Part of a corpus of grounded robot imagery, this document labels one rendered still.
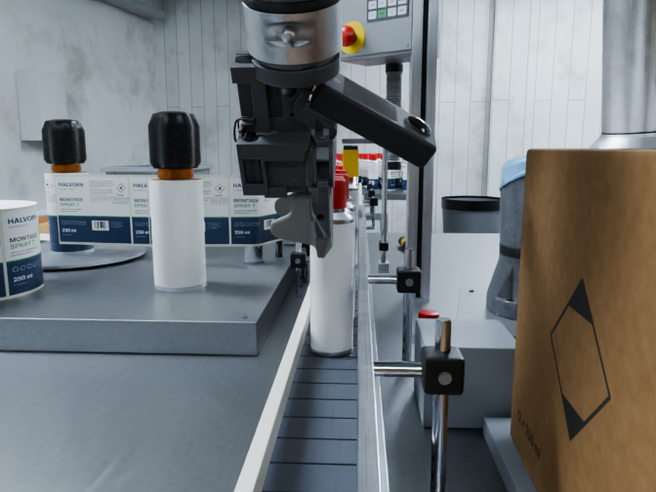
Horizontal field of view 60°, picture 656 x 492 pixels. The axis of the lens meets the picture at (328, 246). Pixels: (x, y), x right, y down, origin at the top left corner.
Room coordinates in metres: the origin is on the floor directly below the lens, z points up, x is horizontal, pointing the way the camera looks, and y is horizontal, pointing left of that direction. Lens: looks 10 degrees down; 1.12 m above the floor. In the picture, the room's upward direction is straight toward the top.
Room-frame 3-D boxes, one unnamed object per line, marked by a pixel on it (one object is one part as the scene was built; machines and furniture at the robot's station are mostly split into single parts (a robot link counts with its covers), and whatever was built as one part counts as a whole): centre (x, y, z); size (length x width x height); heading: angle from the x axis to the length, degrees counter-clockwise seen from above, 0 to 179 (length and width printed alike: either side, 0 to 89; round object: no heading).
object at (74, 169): (1.25, 0.56, 1.04); 0.09 x 0.09 x 0.29
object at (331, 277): (0.66, 0.00, 0.98); 0.05 x 0.05 x 0.20
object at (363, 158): (3.51, -0.27, 0.98); 0.57 x 0.46 x 0.21; 87
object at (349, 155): (1.09, -0.04, 1.09); 0.03 x 0.01 x 0.06; 87
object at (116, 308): (1.19, 0.41, 0.86); 0.80 x 0.67 x 0.05; 177
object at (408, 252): (0.71, -0.08, 0.91); 0.07 x 0.03 x 0.17; 87
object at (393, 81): (1.20, -0.13, 1.18); 0.04 x 0.04 x 0.21
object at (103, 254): (1.25, 0.56, 0.89); 0.31 x 0.31 x 0.01
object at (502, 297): (0.83, -0.31, 0.93); 0.15 x 0.15 x 0.10
